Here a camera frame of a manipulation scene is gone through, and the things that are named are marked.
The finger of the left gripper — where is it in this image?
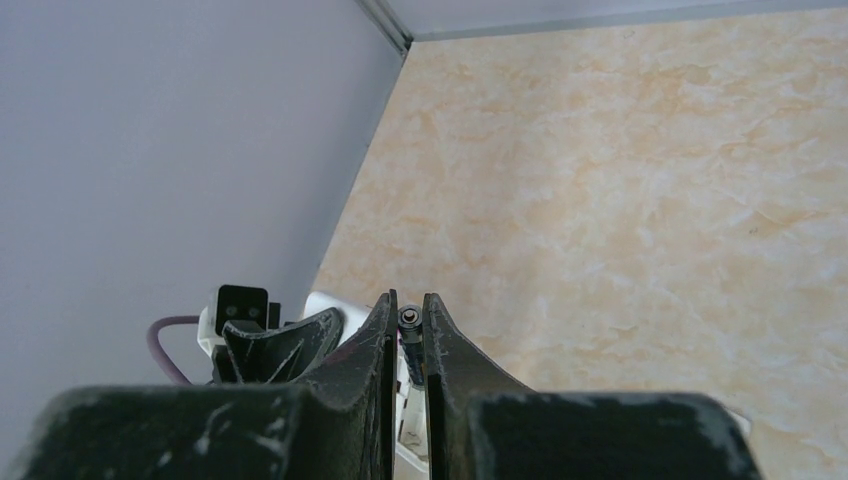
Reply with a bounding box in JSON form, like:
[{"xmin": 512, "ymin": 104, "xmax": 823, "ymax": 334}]
[{"xmin": 221, "ymin": 308, "xmax": 344, "ymax": 384}]

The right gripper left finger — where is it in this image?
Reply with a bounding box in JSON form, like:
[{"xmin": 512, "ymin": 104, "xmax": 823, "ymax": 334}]
[{"xmin": 16, "ymin": 291, "xmax": 398, "ymax": 479}]

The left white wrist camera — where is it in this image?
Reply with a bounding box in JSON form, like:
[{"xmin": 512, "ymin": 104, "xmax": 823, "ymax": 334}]
[{"xmin": 197, "ymin": 284, "xmax": 280, "ymax": 358}]

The white remote control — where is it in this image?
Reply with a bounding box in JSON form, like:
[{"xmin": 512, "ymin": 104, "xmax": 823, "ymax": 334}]
[{"xmin": 302, "ymin": 290, "xmax": 753, "ymax": 480}]

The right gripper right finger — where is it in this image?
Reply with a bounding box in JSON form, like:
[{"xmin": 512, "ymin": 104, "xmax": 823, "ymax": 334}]
[{"xmin": 422, "ymin": 292, "xmax": 763, "ymax": 480}]

